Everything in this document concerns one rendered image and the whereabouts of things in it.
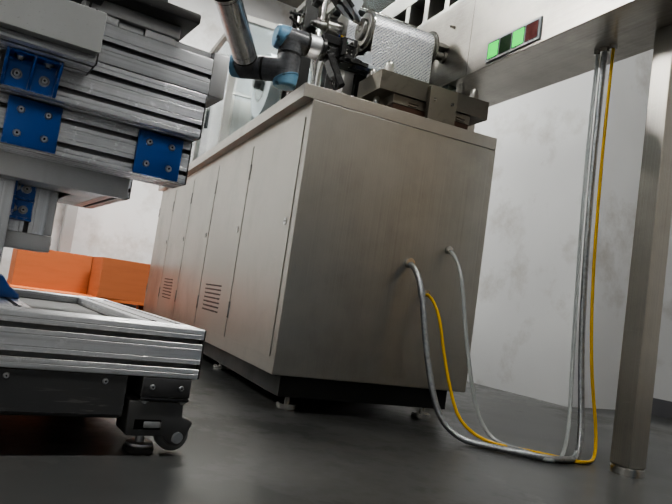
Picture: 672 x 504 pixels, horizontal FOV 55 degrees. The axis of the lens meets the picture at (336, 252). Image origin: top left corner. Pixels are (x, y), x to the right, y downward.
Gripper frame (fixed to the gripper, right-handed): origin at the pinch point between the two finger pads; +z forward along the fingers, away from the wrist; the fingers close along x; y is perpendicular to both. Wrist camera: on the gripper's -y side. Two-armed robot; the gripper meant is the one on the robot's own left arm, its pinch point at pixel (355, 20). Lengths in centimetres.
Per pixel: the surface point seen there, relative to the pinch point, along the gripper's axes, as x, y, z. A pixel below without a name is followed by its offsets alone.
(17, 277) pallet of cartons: 294, -146, -7
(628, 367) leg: -79, -45, 106
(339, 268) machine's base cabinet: -32, -71, 50
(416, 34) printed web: -5.9, 13.0, 16.5
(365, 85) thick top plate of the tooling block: -15.3, -20.5, 17.5
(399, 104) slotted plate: -24.6, -20.2, 27.7
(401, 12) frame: 41, 47, 9
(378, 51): -6.2, -3.6, 12.6
